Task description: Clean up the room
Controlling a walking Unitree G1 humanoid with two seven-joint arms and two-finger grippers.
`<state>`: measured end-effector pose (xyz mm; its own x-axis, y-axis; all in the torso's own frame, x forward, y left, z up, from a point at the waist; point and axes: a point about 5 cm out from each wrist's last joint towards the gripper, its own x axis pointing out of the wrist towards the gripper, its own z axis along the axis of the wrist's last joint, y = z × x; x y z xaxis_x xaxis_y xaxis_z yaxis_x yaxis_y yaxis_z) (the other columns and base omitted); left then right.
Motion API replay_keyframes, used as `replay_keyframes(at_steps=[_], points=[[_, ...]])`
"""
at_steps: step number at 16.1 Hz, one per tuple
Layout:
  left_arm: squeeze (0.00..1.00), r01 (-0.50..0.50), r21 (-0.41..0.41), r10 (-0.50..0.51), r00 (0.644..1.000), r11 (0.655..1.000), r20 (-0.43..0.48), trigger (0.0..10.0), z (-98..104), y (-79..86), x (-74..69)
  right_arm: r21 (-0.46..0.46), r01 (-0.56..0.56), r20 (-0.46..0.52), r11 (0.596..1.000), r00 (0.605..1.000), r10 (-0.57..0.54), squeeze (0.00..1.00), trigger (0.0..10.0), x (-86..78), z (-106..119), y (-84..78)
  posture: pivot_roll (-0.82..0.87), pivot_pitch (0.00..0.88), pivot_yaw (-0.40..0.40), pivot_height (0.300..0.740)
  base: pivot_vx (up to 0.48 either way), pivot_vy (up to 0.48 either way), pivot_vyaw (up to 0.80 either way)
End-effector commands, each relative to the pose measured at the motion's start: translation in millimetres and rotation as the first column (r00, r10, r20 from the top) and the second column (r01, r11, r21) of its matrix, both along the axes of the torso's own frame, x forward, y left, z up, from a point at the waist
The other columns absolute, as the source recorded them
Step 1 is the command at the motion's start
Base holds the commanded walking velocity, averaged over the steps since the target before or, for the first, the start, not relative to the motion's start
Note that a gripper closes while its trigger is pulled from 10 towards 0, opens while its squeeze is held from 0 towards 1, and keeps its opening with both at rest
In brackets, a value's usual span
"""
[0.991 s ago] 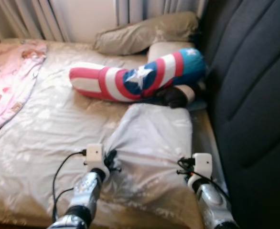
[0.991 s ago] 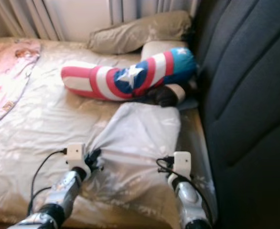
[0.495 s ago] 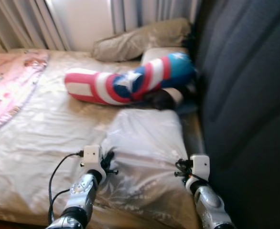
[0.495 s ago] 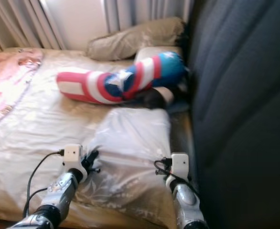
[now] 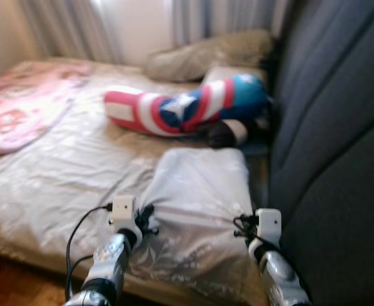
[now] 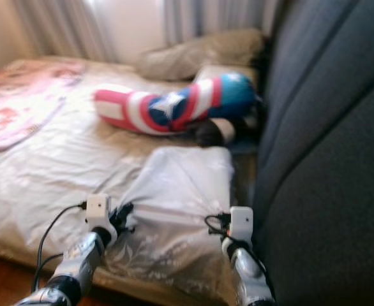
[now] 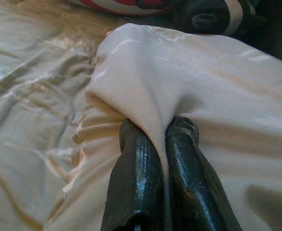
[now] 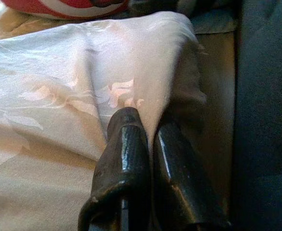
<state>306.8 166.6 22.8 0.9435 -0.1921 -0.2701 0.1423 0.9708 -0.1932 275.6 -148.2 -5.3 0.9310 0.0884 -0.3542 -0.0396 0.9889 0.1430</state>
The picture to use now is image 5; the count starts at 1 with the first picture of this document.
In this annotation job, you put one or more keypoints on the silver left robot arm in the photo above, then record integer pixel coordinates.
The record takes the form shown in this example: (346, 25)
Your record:
(107, 268)

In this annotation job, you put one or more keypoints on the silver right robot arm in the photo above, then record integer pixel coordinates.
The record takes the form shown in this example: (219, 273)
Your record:
(279, 277)

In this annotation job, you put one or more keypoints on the beige floral bed sheet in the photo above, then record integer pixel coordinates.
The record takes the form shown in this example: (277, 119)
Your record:
(66, 185)

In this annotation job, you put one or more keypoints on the black white plush toy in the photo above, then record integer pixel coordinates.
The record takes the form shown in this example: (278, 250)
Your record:
(225, 134)

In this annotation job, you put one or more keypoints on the dark grey upright sofa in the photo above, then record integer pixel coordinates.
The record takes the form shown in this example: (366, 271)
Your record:
(334, 159)

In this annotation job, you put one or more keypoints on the Captain America shield pillow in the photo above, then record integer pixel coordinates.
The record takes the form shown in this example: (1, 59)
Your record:
(174, 108)

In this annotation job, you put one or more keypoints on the white pillow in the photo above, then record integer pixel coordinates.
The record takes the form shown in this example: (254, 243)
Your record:
(228, 71)

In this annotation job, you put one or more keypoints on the beige pillow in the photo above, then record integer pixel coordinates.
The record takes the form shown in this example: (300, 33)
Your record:
(206, 57)

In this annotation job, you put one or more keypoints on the grey striped curtain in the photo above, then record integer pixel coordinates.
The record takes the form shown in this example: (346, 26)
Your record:
(228, 19)
(66, 29)

